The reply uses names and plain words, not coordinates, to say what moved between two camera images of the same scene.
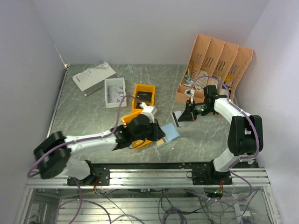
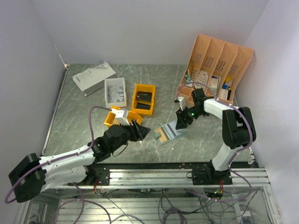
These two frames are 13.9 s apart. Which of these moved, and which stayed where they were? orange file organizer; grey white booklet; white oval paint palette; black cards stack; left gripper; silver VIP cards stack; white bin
Moved: left gripper
Stayed: silver VIP cards stack; black cards stack; white oval paint palette; white bin; grey white booklet; orange file organizer
